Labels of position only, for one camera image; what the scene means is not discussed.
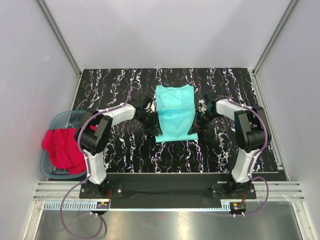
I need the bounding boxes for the translucent blue plastic basket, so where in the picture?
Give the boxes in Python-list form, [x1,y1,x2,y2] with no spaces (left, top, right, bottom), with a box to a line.
[39,110,86,180]

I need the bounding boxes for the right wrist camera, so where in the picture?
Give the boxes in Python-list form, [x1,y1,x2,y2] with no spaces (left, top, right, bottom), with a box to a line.
[198,92,218,114]

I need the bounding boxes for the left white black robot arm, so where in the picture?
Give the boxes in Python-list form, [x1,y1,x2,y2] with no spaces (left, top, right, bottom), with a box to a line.
[74,101,163,198]

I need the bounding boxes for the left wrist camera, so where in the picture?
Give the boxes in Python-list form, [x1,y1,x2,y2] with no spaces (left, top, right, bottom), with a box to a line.
[129,95,155,113]

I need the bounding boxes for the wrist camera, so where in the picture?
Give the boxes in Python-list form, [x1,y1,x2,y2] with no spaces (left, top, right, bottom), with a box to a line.
[198,92,218,114]
[129,95,155,113]

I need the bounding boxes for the white slotted cable duct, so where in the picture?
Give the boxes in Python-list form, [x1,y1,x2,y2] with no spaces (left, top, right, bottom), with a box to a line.
[44,200,231,212]

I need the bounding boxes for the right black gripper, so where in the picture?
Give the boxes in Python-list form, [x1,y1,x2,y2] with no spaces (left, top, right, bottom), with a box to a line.
[188,109,221,136]

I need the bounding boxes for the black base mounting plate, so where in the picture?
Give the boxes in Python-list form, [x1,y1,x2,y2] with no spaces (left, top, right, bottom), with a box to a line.
[79,173,257,200]

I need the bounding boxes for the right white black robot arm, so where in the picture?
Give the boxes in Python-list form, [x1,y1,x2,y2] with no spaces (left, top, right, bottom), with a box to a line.
[187,93,272,199]

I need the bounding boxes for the teal t shirt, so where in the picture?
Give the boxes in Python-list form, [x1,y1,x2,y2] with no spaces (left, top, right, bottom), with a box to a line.
[155,84,198,143]

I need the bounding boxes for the red t shirt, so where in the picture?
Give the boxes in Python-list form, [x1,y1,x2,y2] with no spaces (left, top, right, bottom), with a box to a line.
[41,128,87,175]

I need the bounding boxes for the aluminium frame rail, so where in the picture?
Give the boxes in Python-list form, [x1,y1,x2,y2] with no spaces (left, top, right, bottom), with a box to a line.
[34,181,305,202]

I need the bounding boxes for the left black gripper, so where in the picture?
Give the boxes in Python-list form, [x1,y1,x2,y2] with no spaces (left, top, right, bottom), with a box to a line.
[136,111,163,137]

